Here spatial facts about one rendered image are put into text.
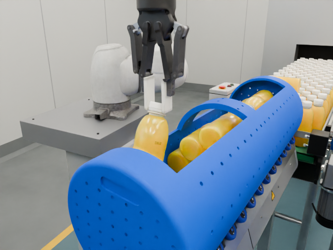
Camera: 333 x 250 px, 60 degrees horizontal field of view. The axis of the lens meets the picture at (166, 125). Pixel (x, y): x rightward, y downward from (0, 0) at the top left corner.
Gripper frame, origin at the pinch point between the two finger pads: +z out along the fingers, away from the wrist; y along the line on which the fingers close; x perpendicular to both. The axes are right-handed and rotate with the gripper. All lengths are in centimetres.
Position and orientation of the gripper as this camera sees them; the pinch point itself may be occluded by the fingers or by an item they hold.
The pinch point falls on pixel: (157, 94)
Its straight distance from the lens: 61.2
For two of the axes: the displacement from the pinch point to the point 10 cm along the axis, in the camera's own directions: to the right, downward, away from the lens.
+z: 0.1, 9.3, 3.6
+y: 8.3, 1.9, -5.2
